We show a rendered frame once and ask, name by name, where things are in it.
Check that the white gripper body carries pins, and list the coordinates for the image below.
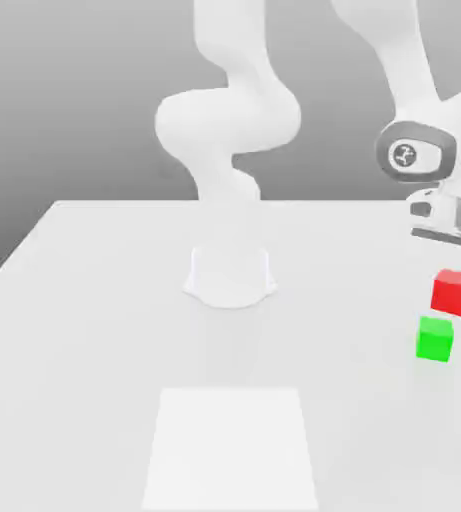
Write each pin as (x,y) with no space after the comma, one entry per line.
(454,244)

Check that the small red cube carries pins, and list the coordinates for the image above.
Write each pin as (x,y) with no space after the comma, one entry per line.
(450,294)

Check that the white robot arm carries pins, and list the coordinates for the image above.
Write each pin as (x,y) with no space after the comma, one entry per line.
(230,120)

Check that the small green cube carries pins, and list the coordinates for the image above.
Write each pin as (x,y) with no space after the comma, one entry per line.
(434,340)

